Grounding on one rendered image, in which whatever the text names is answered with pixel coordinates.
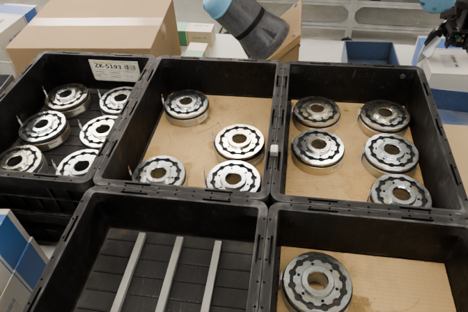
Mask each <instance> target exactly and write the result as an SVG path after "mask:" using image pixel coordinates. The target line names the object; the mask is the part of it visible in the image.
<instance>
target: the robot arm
mask: <svg viewBox="0 0 468 312"><path fill-rule="evenodd" d="M419 1H420V5H421V7H422V9H424V10H425V11H426V12H428V13H433V14H437V13H440V19H444V21H443V22H442V23H441V24H440V25H439V26H437V27H435V28H434V29H433V30H432V31H431V32H430V33H429V35H428V37H427V38H426V41H425V42H424V44H423V46H422V48H421V51H420V52H419V55H418V59H417V63H419V62H420V61H421V60H422V59H424V57H426V58H428V59H429V58H430V57H431V56H432V55H433V54H434V52H435V48H436V47H437V46H438V45H439V44H440V43H441V42H442V38H441V36H442V34H443V35H444V37H445V39H446V40H445V43H444V46H445V48H446V49H447V48H448V47H461V48H462V49H466V52H467V54H468V0H419ZM453 5H454V6H453ZM203 8H204V10H205V11H206V12H207V13H208V14H209V15H210V16H211V18H212V19H214V20H216V21H217V22H218V23H219V24H220V25H221V26H222V27H224V28H225V29H226V30H227V32H229V33H230V34H231V35H232V36H233V37H234V38H235V39H236V40H237V41H238V42H239V43H240V44H241V46H242V48H243V50H244V52H245V54H246V55H247V57H248V59H268V58H269V57H270V56H271V55H273V53H275V51H276V50H277V49H278V48H279V47H280V46H281V44H282V43H283V41H284V40H285V39H286V37H287V35H288V32H289V30H290V25H289V24H288V23H287V22H286V21H285V20H284V19H282V18H280V17H277V16H276V15H273V14H271V13H269V12H267V11H266V10H265V9H264V8H263V7H262V6H261V5H260V4H259V3H258V2H257V1H256V0H203Z"/></svg>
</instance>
